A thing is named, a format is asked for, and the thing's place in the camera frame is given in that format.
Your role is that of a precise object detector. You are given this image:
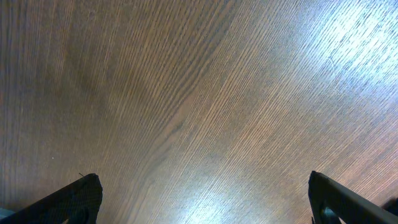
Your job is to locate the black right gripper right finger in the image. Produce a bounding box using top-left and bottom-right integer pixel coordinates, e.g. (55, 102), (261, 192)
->
(308, 170), (397, 224)

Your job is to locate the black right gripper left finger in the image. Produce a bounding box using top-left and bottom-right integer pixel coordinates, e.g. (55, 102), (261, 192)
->
(1, 174), (103, 224)

